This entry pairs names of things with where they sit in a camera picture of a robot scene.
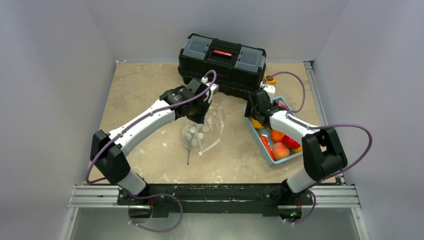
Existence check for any clear zip top bag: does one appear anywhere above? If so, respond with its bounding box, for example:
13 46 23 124
180 102 225 156

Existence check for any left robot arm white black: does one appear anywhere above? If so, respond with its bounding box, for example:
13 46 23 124
89 78 219 205

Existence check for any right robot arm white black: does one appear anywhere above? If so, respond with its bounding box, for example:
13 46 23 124
245 90 348 204

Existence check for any yellow tape measure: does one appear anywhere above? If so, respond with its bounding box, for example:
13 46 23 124
263 75 276 85

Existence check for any black plastic toolbox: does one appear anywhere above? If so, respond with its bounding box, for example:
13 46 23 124
177 33 267 100

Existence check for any peach apple fruit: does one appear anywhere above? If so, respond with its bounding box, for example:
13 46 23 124
271 142 290 161

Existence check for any red bell pepper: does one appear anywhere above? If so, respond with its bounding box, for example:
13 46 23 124
282 135 301 150

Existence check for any yellow mango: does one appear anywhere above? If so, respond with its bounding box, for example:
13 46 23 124
291 146 303 154

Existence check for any light blue plastic basket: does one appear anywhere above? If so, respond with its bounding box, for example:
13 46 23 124
244 116 303 167

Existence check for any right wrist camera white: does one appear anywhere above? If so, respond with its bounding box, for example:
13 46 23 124
259 82 276 101

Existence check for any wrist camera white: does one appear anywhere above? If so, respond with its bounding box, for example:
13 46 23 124
200 77 219 104
259 82 276 101

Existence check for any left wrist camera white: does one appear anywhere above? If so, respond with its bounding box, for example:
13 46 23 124
200 77 219 104

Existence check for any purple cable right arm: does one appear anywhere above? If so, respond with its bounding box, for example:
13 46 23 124
264 71 374 181

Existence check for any green handled screwdriver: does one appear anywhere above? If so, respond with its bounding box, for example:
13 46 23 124
186 148 191 166

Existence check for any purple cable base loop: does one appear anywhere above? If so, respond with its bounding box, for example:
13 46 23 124
127 193 185 233

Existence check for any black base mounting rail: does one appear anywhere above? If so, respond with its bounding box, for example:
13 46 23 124
117 183 314 220

